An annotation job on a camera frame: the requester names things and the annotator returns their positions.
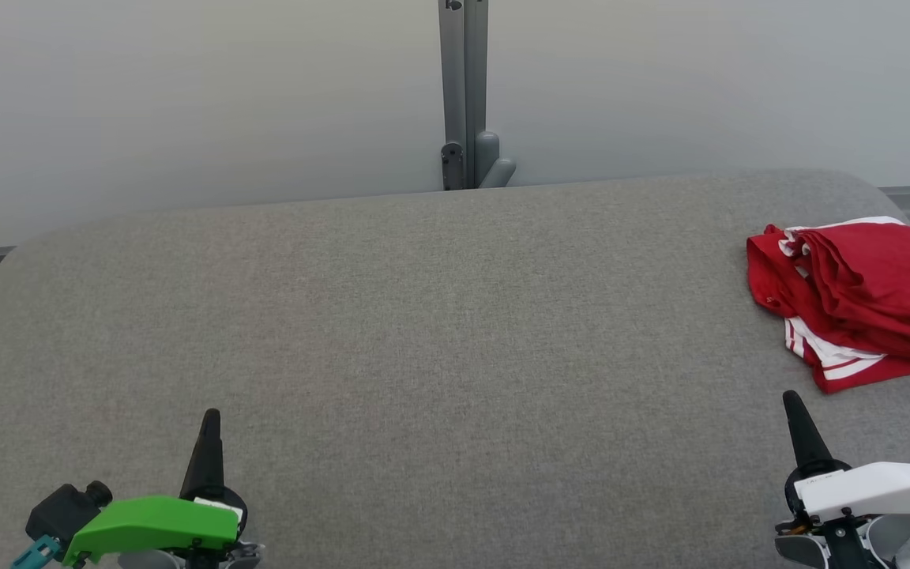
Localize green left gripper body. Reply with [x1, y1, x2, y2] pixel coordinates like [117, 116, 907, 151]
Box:
[62, 484, 250, 567]

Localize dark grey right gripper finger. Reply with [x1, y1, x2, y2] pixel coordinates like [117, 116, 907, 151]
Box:
[783, 390, 816, 472]
[792, 390, 836, 468]

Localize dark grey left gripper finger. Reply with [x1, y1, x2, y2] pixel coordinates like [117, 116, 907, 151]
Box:
[204, 409, 228, 501]
[180, 409, 213, 501]

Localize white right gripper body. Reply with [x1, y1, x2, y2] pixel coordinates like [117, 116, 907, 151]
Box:
[784, 458, 910, 525]

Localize red jersey shirt white sleeves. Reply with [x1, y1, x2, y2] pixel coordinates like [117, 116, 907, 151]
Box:
[746, 224, 910, 395]

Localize red Bulls 23 shorts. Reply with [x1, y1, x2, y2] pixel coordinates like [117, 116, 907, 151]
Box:
[777, 215, 910, 369]

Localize teal left camera connector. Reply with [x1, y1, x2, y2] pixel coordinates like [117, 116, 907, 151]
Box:
[10, 534, 63, 569]

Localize grey double frame post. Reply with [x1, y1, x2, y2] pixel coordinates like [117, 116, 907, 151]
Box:
[438, 0, 517, 192]

